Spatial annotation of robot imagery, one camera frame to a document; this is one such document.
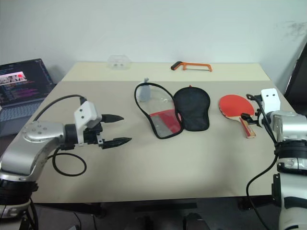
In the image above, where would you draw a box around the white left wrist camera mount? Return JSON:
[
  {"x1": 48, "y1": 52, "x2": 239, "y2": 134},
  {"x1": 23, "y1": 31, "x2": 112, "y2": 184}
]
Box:
[{"x1": 73, "y1": 101, "x2": 103, "y2": 129}]

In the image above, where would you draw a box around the orange hacksaw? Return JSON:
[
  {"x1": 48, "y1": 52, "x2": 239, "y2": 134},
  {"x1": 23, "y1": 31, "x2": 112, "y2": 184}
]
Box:
[{"x1": 170, "y1": 61, "x2": 213, "y2": 73}]

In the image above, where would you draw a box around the grey laptop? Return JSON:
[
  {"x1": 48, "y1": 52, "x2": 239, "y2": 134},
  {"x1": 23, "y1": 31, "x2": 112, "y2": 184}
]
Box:
[{"x1": 0, "y1": 58, "x2": 58, "y2": 137}]

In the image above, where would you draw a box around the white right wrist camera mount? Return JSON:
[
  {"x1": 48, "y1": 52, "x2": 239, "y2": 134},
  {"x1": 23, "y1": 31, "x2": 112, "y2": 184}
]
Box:
[{"x1": 260, "y1": 88, "x2": 281, "y2": 113}]

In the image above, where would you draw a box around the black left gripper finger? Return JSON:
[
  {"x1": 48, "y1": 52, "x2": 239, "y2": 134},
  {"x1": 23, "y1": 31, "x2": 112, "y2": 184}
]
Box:
[
  {"x1": 102, "y1": 137, "x2": 133, "y2": 150},
  {"x1": 104, "y1": 114, "x2": 125, "y2": 124}
]

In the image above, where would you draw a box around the black table frame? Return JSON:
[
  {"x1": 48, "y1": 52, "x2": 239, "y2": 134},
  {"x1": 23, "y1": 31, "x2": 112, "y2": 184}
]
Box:
[{"x1": 33, "y1": 196, "x2": 274, "y2": 216}]

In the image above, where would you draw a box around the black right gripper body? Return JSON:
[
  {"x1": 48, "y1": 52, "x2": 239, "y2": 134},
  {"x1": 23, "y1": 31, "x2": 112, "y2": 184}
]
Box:
[{"x1": 252, "y1": 94, "x2": 265, "y2": 127}]

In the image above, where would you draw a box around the grey fabric zipper pull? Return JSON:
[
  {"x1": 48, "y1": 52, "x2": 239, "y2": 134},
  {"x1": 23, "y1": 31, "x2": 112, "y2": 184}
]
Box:
[{"x1": 140, "y1": 77, "x2": 152, "y2": 103}]

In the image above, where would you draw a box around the clear plastic container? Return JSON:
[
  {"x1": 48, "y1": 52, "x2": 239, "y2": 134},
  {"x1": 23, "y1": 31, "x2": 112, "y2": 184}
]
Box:
[{"x1": 107, "y1": 55, "x2": 132, "y2": 71}]

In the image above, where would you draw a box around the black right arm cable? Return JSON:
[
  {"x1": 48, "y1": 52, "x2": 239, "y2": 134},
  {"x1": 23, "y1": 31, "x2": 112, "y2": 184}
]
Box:
[{"x1": 246, "y1": 95, "x2": 283, "y2": 230}]

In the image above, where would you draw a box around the dark rounded shape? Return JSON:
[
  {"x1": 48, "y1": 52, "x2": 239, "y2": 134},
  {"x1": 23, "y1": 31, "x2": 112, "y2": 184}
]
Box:
[{"x1": 182, "y1": 212, "x2": 209, "y2": 230}]

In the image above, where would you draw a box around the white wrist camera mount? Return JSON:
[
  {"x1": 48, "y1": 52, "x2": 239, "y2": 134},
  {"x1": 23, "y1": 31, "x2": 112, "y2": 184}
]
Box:
[
  {"x1": 73, "y1": 101, "x2": 103, "y2": 129},
  {"x1": 260, "y1": 88, "x2": 281, "y2": 113}
]

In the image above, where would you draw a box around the beige table cover sheet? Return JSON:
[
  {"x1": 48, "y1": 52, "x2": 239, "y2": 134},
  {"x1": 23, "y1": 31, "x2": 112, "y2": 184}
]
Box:
[{"x1": 31, "y1": 80, "x2": 295, "y2": 204}]

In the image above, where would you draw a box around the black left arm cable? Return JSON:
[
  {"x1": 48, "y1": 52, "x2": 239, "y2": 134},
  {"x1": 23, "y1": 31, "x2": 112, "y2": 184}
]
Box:
[{"x1": 30, "y1": 94, "x2": 87, "y2": 177}]

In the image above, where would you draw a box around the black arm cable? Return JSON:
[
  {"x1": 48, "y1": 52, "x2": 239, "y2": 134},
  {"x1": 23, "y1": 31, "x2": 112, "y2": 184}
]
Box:
[
  {"x1": 30, "y1": 94, "x2": 87, "y2": 177},
  {"x1": 246, "y1": 95, "x2": 283, "y2": 230}
]

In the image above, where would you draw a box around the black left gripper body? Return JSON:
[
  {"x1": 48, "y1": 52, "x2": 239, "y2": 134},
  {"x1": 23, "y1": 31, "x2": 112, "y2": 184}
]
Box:
[{"x1": 81, "y1": 115, "x2": 106, "y2": 149}]

